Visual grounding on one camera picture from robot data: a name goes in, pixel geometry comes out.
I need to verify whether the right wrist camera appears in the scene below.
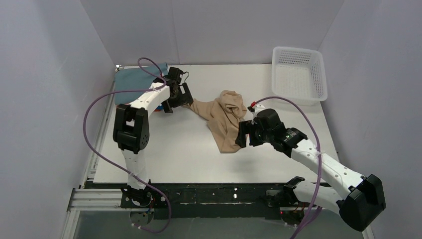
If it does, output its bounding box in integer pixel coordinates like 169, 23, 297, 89
248, 102, 266, 124

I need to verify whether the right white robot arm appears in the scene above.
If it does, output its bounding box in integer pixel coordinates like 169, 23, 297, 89
235, 109, 386, 232

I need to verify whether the folded grey-blue t shirt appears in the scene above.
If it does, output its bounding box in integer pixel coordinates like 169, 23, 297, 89
114, 67, 156, 105

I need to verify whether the white plastic basket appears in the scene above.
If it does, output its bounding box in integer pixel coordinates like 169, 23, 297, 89
271, 46, 328, 106

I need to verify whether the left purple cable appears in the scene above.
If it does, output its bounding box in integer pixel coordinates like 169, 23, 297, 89
82, 57, 173, 234

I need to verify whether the folded orange t shirt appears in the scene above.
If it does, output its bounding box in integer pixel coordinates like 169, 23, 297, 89
115, 104, 163, 116

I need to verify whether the beige t shirt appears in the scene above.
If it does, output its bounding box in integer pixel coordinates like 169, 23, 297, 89
183, 90, 247, 153

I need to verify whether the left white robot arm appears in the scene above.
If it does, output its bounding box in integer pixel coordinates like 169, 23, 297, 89
112, 67, 193, 207

